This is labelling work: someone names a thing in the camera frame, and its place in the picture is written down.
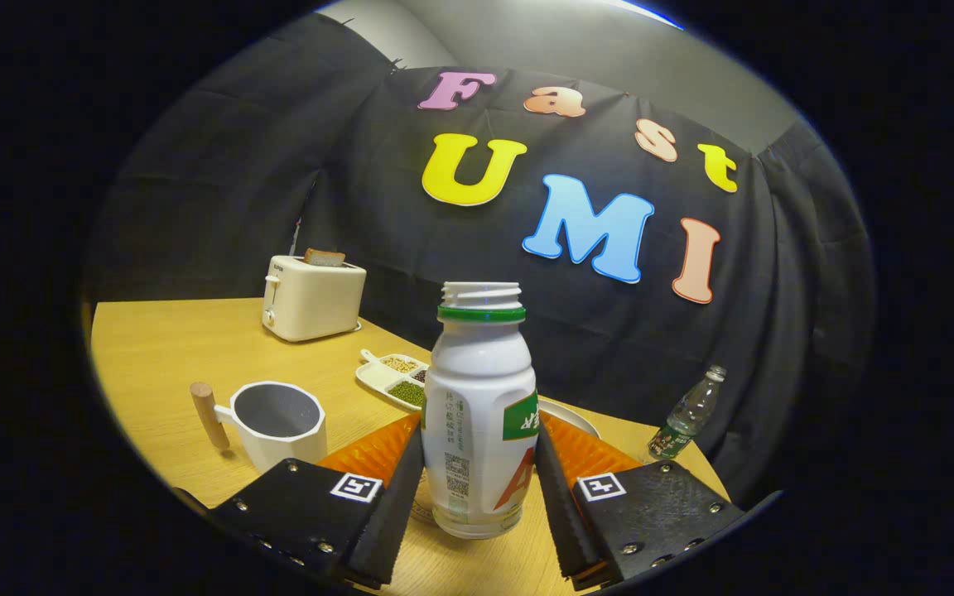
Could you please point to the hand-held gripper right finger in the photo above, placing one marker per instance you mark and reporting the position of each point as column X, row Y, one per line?
column 659, row 513

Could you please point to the white divided dish with beans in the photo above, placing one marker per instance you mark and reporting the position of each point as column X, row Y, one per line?
column 382, row 377

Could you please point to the wooden table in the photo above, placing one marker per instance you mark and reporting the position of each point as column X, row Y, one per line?
column 162, row 348

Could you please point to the white juice bottle green label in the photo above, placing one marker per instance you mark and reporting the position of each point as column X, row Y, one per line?
column 477, row 389

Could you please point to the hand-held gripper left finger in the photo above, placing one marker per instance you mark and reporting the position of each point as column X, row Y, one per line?
column 303, row 509

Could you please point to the black backdrop cloth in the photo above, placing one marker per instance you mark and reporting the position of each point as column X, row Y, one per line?
column 237, row 165

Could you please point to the bread slice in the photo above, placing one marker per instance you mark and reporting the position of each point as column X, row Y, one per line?
column 325, row 257

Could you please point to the clear plastic water bottle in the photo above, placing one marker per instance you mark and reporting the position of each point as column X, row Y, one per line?
column 684, row 422

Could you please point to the cream toaster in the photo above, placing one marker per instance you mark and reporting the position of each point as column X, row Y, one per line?
column 315, row 302

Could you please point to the white round plate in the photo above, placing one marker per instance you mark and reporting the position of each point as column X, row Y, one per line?
column 572, row 414

